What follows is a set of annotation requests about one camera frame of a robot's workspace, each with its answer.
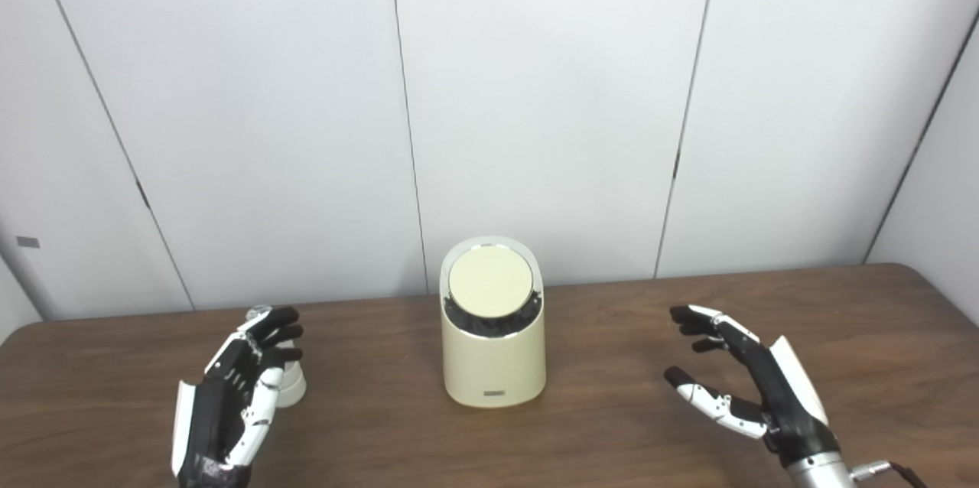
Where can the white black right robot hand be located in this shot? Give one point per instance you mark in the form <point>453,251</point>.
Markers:
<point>784,396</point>

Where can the small white plastic bottle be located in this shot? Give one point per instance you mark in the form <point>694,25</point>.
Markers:
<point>294,388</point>

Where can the round cream bin lid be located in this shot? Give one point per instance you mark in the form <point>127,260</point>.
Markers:
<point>489,281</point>

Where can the cream-colored cylindrical bin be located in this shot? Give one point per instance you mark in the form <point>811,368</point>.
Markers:
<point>493,362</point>

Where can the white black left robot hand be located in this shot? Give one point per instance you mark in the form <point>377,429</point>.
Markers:
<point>218,404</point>

